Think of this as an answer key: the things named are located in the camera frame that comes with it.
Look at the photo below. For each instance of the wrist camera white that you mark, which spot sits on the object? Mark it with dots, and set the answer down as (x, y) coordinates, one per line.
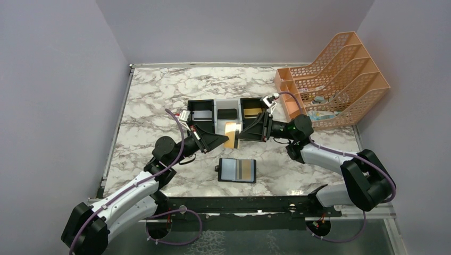
(184, 116)
(270, 101)

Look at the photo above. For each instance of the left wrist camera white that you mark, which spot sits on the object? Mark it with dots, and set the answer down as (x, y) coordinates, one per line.
(184, 116)

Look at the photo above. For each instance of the gold VIP card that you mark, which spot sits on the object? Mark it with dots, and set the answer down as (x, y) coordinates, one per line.
(231, 130)

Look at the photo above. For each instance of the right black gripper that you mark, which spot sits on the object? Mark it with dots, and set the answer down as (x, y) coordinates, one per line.
(264, 126)

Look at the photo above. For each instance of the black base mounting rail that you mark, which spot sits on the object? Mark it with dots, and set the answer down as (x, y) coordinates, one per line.
(190, 214)

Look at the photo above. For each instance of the silver card in tray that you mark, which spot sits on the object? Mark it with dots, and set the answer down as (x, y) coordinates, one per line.
(202, 115)

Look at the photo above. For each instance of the black leather card holder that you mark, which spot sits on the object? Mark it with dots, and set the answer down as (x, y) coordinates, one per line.
(236, 170)

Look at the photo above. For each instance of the black white three-compartment tray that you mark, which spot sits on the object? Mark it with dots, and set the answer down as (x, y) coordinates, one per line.
(212, 115)

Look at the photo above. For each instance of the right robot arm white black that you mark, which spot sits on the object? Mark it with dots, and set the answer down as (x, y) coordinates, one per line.
(366, 181)

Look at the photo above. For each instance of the black card in tray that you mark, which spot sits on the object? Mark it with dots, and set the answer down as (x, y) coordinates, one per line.
(227, 114)

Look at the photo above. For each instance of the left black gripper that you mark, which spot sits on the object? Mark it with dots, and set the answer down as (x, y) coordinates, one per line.
(199, 138)

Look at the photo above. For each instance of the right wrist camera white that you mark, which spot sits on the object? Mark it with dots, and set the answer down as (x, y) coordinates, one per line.
(270, 101)

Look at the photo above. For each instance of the orange plastic file rack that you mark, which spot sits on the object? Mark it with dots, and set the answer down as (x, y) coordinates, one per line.
(345, 64)

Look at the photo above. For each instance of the items inside file rack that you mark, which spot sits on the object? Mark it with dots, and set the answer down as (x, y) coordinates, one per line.
(323, 102)

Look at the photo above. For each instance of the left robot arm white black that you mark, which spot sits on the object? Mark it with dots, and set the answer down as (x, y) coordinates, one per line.
(90, 228)

